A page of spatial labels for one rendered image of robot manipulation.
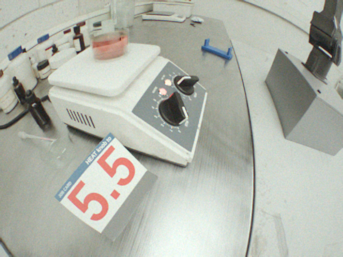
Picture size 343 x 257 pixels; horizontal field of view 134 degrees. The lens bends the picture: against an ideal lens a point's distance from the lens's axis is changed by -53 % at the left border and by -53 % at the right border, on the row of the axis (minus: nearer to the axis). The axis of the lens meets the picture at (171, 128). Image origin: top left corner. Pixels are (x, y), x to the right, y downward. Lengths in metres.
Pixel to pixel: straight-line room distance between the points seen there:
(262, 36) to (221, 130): 1.49
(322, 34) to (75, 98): 0.43
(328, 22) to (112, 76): 0.39
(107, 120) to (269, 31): 1.63
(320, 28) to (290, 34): 1.41
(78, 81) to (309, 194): 0.35
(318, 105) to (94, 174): 0.31
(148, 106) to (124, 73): 0.04
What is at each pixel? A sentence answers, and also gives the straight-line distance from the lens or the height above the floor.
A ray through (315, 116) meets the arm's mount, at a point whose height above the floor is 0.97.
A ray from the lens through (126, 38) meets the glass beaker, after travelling 0.19.
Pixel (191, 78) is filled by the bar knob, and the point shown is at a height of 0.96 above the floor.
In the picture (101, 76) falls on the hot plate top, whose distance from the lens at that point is 0.16.
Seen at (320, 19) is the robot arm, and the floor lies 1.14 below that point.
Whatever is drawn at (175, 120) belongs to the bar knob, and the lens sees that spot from 0.16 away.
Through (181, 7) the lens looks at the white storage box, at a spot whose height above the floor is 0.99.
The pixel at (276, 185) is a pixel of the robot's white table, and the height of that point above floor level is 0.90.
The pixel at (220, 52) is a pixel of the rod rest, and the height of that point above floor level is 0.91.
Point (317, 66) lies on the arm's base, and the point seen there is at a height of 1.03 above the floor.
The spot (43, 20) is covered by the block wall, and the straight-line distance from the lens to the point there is 0.68.
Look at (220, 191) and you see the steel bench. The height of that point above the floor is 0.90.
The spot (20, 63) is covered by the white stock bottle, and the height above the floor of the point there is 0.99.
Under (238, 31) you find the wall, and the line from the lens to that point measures 1.61.
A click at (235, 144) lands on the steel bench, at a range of 0.22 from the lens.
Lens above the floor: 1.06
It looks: 50 degrees down
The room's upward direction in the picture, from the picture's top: 7 degrees clockwise
